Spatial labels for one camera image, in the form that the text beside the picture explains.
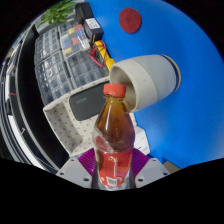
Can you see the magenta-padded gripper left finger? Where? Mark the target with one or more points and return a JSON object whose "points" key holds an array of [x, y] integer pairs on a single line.
{"points": [[74, 171]]}

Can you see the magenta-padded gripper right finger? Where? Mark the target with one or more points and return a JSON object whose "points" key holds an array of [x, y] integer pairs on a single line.
{"points": [[151, 171]]}

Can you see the clear bottle with red label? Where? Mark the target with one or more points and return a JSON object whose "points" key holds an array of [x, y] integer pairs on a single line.
{"points": [[114, 133]]}

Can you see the beige dotted tray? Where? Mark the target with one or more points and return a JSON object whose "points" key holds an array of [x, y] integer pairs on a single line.
{"points": [[66, 125]]}

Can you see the black zip pouch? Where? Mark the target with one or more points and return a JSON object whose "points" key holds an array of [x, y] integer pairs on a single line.
{"points": [[86, 103]]}

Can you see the dark overhead shelf unit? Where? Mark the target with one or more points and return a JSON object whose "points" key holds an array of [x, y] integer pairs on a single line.
{"points": [[28, 116]]}

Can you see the grey small-parts drawer cabinet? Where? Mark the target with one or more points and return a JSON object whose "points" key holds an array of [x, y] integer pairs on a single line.
{"points": [[46, 43], [85, 71], [51, 81]]}

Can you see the beige ceramic mug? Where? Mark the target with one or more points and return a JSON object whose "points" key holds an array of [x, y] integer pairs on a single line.
{"points": [[150, 78]]}

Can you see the yellow multimeter with red leads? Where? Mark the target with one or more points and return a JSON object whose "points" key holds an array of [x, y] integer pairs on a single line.
{"points": [[101, 56]]}

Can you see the black box with white label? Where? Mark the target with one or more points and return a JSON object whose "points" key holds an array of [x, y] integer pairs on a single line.
{"points": [[93, 28]]}

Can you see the flat round red coaster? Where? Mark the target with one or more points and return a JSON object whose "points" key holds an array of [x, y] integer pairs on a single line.
{"points": [[130, 20]]}

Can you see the flat black case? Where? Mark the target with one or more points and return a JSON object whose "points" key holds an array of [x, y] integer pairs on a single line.
{"points": [[84, 11]]}

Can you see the green potted plant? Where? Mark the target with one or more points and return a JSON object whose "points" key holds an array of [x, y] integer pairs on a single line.
{"points": [[58, 11]]}

